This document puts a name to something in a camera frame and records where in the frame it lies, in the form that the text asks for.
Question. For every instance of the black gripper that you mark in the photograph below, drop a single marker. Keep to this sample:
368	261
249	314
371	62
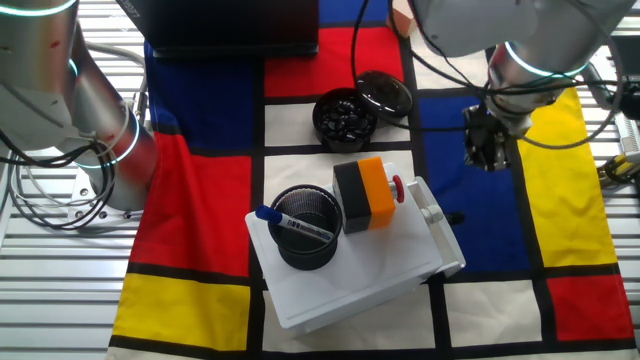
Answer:
487	130

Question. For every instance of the white plastic drawer cabinet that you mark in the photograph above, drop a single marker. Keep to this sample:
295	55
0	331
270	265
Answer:
370	270

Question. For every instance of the glossy black round lid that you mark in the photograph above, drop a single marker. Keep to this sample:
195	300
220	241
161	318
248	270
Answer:
385	95

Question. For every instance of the orange black button box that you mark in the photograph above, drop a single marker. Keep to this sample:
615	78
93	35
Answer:
362	195

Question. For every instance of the yellow black clamp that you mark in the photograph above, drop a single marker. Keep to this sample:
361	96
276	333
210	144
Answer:
620	167

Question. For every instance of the black bowl of black stones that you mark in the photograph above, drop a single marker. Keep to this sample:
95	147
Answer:
345	122

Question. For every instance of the large wooden block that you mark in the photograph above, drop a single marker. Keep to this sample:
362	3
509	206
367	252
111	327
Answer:
401	15

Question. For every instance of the black flat device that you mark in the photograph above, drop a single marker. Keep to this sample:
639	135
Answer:
627	55

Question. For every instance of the blue capped marker pen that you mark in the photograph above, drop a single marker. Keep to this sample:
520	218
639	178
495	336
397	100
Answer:
295	224

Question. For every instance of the black mesh pen cup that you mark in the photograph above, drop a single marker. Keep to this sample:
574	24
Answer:
305	250

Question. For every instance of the colour block tablecloth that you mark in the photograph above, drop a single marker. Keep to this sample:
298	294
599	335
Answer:
200	215

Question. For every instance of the grey laptop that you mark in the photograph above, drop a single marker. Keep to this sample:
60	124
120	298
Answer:
225	25

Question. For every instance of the silver camera mounting bracket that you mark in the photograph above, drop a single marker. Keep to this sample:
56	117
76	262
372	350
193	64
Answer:
597	85

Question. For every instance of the silver depth camera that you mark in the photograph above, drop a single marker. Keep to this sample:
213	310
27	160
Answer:
627	132

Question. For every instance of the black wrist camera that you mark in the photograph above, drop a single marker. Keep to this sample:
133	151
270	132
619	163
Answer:
627	102

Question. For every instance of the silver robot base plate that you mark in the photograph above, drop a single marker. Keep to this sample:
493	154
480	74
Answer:
82	200

